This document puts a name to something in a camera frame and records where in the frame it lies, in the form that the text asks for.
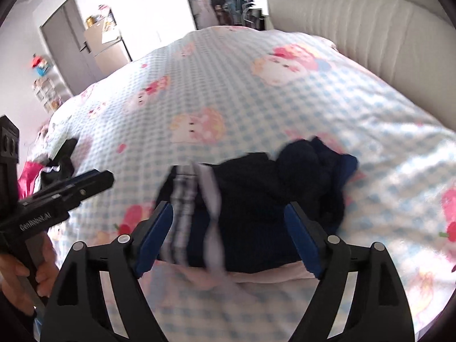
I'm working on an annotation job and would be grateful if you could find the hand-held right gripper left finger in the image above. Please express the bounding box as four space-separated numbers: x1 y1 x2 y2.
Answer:
44 201 175 342

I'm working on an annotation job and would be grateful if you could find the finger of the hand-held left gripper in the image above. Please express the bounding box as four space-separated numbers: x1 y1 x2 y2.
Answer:
21 172 115 210
68 168 105 183

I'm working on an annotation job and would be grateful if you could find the dark cluttered shelf unit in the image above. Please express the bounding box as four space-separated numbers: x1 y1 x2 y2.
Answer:
180 0 268 31

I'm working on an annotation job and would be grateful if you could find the blue checked printed blanket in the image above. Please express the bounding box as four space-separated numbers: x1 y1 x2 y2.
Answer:
32 25 456 342

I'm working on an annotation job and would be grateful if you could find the pale pink printed garment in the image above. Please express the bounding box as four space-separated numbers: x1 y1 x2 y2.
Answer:
139 259 321 294

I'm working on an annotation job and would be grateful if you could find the black garment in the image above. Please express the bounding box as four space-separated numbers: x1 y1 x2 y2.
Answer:
39 137 80 189

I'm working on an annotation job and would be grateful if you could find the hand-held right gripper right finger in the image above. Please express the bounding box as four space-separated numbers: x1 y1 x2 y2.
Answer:
283 201 416 342

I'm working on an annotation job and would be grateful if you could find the grey cabinet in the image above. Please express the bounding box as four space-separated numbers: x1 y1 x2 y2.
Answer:
84 21 133 75

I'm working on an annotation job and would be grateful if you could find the red and blue toy figure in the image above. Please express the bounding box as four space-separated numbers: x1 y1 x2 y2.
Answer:
30 54 51 78

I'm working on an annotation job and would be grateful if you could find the grey door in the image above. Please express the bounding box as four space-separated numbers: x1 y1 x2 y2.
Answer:
39 0 104 95

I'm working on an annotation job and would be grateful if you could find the navy garment with white trim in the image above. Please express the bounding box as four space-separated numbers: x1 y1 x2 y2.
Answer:
155 135 359 275

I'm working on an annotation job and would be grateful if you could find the person's left hand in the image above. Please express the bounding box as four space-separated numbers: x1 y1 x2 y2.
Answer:
0 237 58 314

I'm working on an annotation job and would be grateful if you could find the red pink garment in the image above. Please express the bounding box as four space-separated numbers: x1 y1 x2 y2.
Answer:
16 160 45 200

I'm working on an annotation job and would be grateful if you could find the cream padded headboard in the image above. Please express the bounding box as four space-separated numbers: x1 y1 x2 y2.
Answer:
265 0 456 131

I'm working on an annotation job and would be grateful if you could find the white wall shelf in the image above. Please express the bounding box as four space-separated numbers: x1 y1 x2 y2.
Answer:
33 75 71 115

